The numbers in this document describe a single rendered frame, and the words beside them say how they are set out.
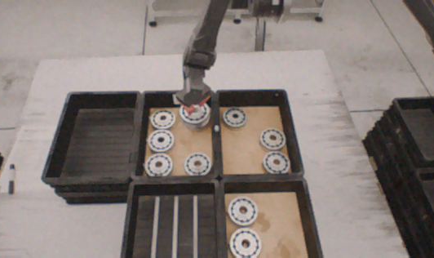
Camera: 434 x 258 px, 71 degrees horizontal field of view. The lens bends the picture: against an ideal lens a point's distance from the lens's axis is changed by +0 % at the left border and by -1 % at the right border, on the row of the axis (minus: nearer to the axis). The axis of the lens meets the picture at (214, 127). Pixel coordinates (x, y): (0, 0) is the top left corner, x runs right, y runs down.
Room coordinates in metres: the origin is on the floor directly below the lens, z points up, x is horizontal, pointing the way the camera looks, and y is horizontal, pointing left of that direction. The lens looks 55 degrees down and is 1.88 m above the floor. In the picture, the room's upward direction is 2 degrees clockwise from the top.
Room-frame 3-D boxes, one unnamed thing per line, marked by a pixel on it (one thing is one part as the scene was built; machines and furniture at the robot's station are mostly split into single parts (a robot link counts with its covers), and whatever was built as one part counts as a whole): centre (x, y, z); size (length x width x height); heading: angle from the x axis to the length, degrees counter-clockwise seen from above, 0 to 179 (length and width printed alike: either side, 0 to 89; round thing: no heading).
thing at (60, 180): (0.61, 0.44, 0.92); 0.40 x 0.30 x 0.02; 4
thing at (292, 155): (0.65, -0.16, 0.87); 0.40 x 0.30 x 0.11; 4
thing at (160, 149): (0.63, 0.21, 0.86); 0.10 x 0.10 x 0.01
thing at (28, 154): (0.62, 0.78, 0.70); 0.33 x 0.23 x 0.01; 6
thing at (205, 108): (0.64, 0.07, 1.04); 0.10 x 0.10 x 0.01
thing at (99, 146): (0.61, 0.44, 0.87); 0.40 x 0.30 x 0.11; 4
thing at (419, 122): (0.95, -1.16, 0.37); 0.40 x 0.30 x 0.45; 6
